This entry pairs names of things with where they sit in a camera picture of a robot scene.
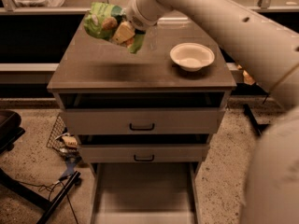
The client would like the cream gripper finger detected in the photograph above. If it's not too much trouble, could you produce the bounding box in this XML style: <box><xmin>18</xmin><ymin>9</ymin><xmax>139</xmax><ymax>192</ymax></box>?
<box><xmin>112</xmin><ymin>21</ymin><xmax>135</xmax><ymax>44</ymax></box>
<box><xmin>102</xmin><ymin>17</ymin><xmax>118</xmax><ymax>31</ymax></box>

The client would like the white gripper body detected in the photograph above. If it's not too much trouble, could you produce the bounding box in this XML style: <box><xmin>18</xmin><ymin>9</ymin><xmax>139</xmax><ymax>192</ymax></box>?
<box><xmin>125</xmin><ymin>0</ymin><xmax>167</xmax><ymax>31</ymax></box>

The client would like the green rice chip bag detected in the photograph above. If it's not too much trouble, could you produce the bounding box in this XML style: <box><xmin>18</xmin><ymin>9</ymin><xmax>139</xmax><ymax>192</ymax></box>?
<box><xmin>83</xmin><ymin>2</ymin><xmax>145</xmax><ymax>54</ymax></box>

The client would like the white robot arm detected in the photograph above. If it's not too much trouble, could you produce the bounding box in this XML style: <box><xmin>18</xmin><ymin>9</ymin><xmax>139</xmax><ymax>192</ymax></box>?
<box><xmin>125</xmin><ymin>0</ymin><xmax>299</xmax><ymax>224</ymax></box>

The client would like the top grey drawer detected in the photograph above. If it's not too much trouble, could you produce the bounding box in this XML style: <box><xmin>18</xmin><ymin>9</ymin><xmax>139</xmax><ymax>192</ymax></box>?
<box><xmin>60</xmin><ymin>91</ymin><xmax>225</xmax><ymax>135</ymax></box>

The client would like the grey drawer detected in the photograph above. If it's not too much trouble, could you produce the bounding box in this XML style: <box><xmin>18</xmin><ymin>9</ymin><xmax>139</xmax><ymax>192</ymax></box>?
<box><xmin>60</xmin><ymin>91</ymin><xmax>225</xmax><ymax>135</ymax></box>
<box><xmin>89</xmin><ymin>162</ymin><xmax>201</xmax><ymax>224</ymax></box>
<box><xmin>79</xmin><ymin>134</ymin><xmax>209</xmax><ymax>163</ymax></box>

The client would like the grey drawer cabinet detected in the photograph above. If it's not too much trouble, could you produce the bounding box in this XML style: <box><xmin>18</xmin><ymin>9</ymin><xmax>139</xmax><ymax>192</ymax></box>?
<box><xmin>46</xmin><ymin>9</ymin><xmax>236</xmax><ymax>224</ymax></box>

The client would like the middle grey drawer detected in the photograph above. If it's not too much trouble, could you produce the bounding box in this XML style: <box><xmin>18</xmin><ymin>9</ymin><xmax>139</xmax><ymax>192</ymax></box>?
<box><xmin>79</xmin><ymin>134</ymin><xmax>209</xmax><ymax>163</ymax></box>

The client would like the bottom grey drawer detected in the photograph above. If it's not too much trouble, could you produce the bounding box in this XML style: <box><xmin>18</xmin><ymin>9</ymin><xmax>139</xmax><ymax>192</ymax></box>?
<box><xmin>89</xmin><ymin>162</ymin><xmax>201</xmax><ymax>224</ymax></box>

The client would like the white paper bowl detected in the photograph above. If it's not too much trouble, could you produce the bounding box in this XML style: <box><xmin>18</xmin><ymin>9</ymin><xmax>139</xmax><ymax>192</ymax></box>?
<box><xmin>170</xmin><ymin>43</ymin><xmax>215</xmax><ymax>72</ymax></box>

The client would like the yellow crumpled cloth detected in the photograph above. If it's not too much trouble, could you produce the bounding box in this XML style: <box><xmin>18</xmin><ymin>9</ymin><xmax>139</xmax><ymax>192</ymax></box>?
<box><xmin>237</xmin><ymin>64</ymin><xmax>255</xmax><ymax>85</ymax></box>

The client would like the black chair seat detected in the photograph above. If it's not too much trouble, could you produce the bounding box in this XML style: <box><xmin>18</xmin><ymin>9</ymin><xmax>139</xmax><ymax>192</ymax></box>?
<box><xmin>0</xmin><ymin>110</ymin><xmax>25</xmax><ymax>153</ymax></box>

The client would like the blue clamp tool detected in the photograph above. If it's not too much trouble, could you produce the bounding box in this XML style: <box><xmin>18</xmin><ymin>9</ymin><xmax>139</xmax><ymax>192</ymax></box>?
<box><xmin>59</xmin><ymin>157</ymin><xmax>81</xmax><ymax>181</ymax></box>

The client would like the black stand leg right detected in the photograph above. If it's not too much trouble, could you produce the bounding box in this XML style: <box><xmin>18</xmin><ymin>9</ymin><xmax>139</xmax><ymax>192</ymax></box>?
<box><xmin>243</xmin><ymin>104</ymin><xmax>268</xmax><ymax>136</ymax></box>

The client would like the black stand leg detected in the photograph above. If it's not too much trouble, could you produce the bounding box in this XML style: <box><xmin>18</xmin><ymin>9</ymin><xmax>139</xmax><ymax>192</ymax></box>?
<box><xmin>0</xmin><ymin>169</ymin><xmax>80</xmax><ymax>224</ymax></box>
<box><xmin>243</xmin><ymin>104</ymin><xmax>268</xmax><ymax>136</ymax></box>

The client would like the black stand leg left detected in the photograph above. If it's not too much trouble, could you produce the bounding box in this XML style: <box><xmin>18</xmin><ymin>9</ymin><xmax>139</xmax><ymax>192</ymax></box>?
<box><xmin>0</xmin><ymin>169</ymin><xmax>80</xmax><ymax>224</ymax></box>

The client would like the wire mesh basket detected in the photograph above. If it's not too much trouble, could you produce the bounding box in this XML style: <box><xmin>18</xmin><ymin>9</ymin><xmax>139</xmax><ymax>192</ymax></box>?
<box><xmin>46</xmin><ymin>116</ymin><xmax>78</xmax><ymax>157</ymax></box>

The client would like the black floor cable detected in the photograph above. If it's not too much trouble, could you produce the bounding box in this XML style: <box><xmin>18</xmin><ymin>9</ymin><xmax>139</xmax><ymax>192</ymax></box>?
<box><xmin>17</xmin><ymin>179</ymin><xmax>78</xmax><ymax>224</ymax></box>

